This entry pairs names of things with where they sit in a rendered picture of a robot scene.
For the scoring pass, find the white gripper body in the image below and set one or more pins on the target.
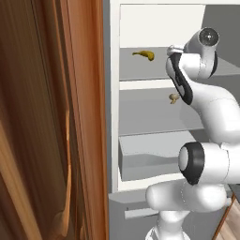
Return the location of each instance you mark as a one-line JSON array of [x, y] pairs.
[[175, 49]]

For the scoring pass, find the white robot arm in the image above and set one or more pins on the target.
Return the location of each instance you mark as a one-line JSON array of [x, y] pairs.
[[215, 109]]

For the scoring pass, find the grey fridge shelf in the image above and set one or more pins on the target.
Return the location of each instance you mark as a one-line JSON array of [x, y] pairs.
[[143, 115], [140, 70]]

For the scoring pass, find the grey open fridge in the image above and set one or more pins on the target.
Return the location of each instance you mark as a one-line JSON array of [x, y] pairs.
[[114, 93]]

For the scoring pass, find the grey fridge crisper drawer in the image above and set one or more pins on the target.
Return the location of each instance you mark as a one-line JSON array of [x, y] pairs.
[[146, 162]]

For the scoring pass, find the yellow banana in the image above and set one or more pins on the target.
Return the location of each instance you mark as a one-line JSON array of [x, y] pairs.
[[146, 54]]

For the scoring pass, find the beige mushroom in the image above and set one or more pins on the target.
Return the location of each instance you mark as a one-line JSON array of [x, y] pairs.
[[173, 97]]

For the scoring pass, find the brown wooden tall cupboard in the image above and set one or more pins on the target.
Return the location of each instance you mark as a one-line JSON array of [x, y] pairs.
[[37, 109]]

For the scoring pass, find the grey freezer drawer front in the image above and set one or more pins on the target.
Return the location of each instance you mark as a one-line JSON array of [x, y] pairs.
[[131, 228]]

